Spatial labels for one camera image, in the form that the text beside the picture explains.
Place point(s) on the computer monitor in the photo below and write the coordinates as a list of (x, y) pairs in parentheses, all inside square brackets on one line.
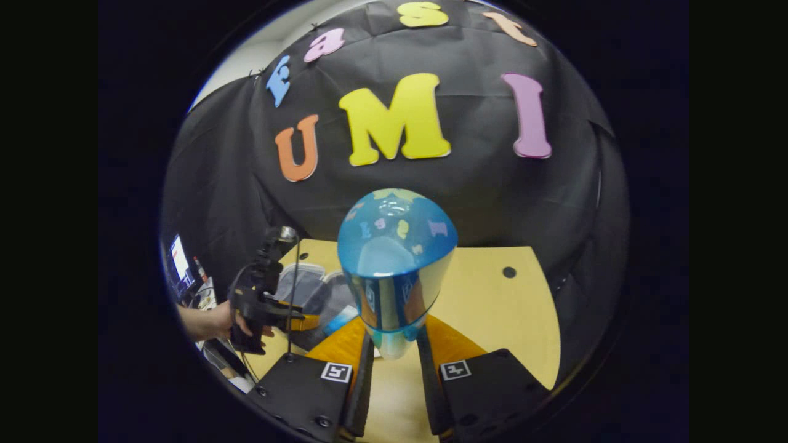
[(180, 258)]

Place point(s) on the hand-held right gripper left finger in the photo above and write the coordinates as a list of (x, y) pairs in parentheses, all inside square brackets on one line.
[(360, 394)]

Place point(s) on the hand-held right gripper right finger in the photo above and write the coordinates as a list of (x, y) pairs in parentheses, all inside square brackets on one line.
[(434, 394)]

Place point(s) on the red and white bottle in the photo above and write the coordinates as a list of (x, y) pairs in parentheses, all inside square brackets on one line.
[(200, 269)]

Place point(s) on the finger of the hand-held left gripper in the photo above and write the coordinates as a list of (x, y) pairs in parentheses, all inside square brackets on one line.
[(306, 322)]

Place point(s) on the blue capped bottle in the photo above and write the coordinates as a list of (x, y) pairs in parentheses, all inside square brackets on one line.
[(394, 258)]

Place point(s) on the black backdrop cloth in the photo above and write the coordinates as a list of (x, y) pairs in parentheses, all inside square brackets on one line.
[(492, 197)]

